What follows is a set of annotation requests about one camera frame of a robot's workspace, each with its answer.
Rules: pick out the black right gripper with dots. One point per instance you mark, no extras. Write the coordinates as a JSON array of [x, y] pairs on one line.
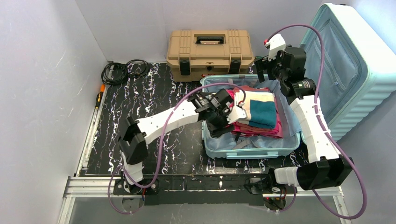
[[264, 63]]

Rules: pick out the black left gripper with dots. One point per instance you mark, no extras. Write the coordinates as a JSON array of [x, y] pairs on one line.
[[217, 124]]

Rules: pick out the pink camouflage pants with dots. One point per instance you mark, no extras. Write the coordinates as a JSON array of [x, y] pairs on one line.
[[275, 134]]

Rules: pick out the light blue suitcase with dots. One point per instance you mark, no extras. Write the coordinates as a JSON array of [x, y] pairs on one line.
[[359, 73]]

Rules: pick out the teal and beige towel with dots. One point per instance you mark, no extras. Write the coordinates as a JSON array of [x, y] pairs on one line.
[[260, 109]]

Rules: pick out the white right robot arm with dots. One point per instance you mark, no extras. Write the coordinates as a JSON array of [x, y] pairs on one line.
[[327, 167]]

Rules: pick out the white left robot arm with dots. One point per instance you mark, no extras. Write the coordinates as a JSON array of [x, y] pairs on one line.
[[137, 134]]

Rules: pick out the tan plastic toolbox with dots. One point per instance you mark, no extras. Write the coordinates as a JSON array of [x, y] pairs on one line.
[[195, 54]]

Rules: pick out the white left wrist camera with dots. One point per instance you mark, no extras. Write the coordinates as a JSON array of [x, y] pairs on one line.
[[236, 114]]

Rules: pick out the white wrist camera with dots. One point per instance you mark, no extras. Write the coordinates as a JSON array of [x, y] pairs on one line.
[[236, 114], [274, 45]]

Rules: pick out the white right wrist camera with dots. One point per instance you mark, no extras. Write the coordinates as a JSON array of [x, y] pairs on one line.
[[274, 45]]

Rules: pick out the orange handled screwdriver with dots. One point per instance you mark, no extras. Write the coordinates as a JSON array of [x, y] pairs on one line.
[[98, 101]]

